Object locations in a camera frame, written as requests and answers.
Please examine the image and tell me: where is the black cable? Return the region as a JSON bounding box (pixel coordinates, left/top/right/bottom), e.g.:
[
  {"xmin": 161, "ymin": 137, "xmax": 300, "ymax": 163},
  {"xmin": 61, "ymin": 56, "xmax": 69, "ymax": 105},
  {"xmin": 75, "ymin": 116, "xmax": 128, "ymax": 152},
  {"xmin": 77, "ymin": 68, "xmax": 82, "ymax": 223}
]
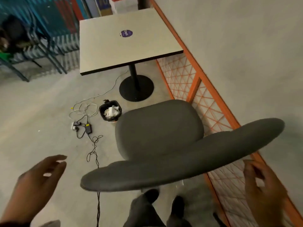
[{"xmin": 74, "ymin": 114, "xmax": 104, "ymax": 227}]

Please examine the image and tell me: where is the blue metal barrier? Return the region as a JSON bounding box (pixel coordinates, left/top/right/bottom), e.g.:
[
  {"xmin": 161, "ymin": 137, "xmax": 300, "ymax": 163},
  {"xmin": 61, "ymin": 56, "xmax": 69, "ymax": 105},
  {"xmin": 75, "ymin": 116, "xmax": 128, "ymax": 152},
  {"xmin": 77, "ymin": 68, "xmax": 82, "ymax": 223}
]
[{"xmin": 0, "ymin": 0, "xmax": 93, "ymax": 82}]

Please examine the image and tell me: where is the grey upholstered chair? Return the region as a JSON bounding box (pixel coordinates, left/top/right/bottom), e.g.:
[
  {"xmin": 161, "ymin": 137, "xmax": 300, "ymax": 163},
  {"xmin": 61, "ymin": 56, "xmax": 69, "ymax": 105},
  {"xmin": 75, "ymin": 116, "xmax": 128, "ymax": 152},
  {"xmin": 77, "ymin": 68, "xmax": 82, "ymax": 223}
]
[{"xmin": 80, "ymin": 99, "xmax": 285, "ymax": 192}]

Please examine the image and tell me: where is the black trash bin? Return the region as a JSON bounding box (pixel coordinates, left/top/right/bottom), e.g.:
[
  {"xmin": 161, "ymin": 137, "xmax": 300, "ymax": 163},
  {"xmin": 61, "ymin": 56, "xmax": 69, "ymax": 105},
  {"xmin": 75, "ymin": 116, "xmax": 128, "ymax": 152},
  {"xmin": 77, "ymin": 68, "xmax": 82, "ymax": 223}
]
[{"xmin": 99, "ymin": 99, "xmax": 122, "ymax": 123}]

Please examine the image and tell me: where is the white table black pedestal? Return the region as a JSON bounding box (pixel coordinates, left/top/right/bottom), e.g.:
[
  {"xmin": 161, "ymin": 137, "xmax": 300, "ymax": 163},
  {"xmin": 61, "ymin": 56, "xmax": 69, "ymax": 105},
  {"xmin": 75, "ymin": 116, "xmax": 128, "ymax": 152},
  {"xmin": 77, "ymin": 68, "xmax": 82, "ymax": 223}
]
[{"xmin": 79, "ymin": 7, "xmax": 184, "ymax": 102}]

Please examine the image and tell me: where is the person's left hand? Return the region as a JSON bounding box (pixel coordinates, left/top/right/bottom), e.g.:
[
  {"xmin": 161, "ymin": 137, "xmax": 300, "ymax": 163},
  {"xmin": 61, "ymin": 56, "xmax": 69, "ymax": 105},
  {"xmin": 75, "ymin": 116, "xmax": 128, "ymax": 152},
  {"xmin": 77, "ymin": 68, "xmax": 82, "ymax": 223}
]
[{"xmin": 0, "ymin": 154, "xmax": 68, "ymax": 225}]

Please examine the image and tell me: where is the person's right hand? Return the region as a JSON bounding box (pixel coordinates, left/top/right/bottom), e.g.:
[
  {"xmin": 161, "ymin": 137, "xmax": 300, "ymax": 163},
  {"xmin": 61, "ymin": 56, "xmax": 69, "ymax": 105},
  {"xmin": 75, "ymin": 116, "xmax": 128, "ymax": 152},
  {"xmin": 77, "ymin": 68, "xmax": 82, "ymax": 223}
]
[{"xmin": 243, "ymin": 159, "xmax": 288, "ymax": 227}]

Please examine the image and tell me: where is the clump of shredded paper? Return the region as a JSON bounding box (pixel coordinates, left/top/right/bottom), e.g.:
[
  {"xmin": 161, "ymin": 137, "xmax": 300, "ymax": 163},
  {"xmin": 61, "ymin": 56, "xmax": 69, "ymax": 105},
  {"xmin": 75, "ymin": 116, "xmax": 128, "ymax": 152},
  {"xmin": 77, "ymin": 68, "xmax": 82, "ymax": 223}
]
[{"xmin": 104, "ymin": 106, "xmax": 120, "ymax": 120}]

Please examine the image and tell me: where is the dark pillar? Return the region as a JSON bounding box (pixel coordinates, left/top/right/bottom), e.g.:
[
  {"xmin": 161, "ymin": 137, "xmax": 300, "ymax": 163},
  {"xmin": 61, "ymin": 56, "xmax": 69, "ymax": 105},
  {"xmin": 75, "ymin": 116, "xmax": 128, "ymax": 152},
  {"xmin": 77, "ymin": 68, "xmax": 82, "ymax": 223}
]
[{"xmin": 137, "ymin": 0, "xmax": 152, "ymax": 10}]

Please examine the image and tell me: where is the orange mesh fence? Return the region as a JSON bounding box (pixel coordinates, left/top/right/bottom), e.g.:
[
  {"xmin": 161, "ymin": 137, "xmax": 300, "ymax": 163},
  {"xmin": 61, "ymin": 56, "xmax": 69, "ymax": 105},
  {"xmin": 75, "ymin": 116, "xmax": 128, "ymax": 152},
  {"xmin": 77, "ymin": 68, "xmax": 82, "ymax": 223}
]
[{"xmin": 148, "ymin": 0, "xmax": 303, "ymax": 227}]

